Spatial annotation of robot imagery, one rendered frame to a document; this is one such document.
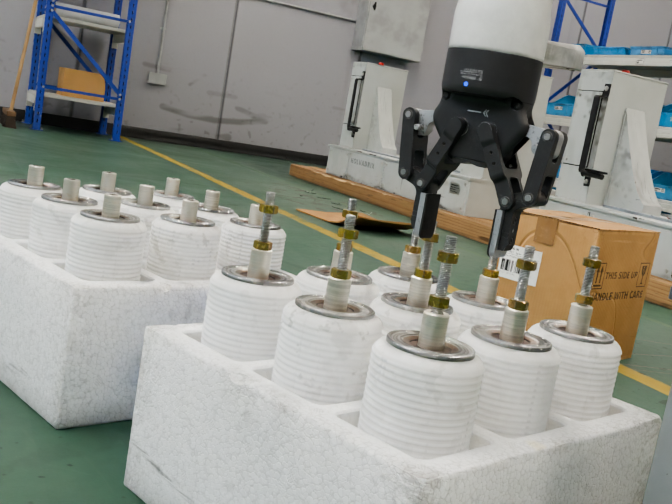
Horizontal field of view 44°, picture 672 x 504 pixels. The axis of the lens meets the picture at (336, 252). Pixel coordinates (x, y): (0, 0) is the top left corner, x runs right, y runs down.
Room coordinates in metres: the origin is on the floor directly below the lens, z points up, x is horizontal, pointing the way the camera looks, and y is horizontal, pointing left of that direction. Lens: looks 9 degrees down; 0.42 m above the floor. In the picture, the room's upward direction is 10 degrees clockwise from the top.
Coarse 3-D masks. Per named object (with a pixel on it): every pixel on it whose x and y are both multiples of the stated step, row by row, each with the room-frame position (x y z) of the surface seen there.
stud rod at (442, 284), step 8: (448, 240) 0.68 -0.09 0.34; (456, 240) 0.68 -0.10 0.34; (448, 248) 0.68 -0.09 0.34; (448, 264) 0.68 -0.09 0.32; (440, 272) 0.68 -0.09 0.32; (448, 272) 0.68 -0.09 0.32; (440, 280) 0.68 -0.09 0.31; (448, 280) 0.68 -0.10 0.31; (440, 288) 0.68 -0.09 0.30; (440, 296) 0.68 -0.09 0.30; (432, 312) 0.69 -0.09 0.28; (440, 312) 0.68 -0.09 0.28
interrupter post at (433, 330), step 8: (424, 312) 0.68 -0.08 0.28; (424, 320) 0.68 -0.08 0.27; (432, 320) 0.68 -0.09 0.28; (440, 320) 0.68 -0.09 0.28; (448, 320) 0.68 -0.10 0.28; (424, 328) 0.68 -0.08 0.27; (432, 328) 0.68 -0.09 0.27; (440, 328) 0.68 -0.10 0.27; (424, 336) 0.68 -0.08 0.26; (432, 336) 0.68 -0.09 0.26; (440, 336) 0.68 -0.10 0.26; (424, 344) 0.68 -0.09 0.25; (432, 344) 0.68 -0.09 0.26; (440, 344) 0.68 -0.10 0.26
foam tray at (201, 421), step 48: (144, 336) 0.85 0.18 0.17; (192, 336) 0.86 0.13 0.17; (144, 384) 0.84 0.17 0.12; (192, 384) 0.78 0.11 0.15; (240, 384) 0.74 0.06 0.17; (144, 432) 0.83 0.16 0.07; (192, 432) 0.77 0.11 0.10; (240, 432) 0.72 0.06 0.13; (288, 432) 0.68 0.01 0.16; (336, 432) 0.64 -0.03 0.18; (480, 432) 0.70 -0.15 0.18; (576, 432) 0.75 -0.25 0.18; (624, 432) 0.79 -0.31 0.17; (144, 480) 0.82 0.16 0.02; (192, 480) 0.77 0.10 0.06; (240, 480) 0.72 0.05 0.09; (288, 480) 0.67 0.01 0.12; (336, 480) 0.64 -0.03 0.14; (384, 480) 0.60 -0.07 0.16; (432, 480) 0.58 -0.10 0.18; (480, 480) 0.63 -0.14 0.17; (528, 480) 0.68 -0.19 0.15; (576, 480) 0.74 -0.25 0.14; (624, 480) 0.81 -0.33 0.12
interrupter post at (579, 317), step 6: (576, 306) 0.84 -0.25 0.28; (582, 306) 0.84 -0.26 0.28; (588, 306) 0.85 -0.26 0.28; (570, 312) 0.85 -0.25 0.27; (576, 312) 0.84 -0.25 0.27; (582, 312) 0.84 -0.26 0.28; (588, 312) 0.84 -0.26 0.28; (570, 318) 0.85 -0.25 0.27; (576, 318) 0.84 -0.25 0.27; (582, 318) 0.84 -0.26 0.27; (588, 318) 0.84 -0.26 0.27; (570, 324) 0.85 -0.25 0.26; (576, 324) 0.84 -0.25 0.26; (582, 324) 0.84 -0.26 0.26; (588, 324) 0.84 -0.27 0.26; (570, 330) 0.84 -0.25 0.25; (576, 330) 0.84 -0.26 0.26; (582, 330) 0.84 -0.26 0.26
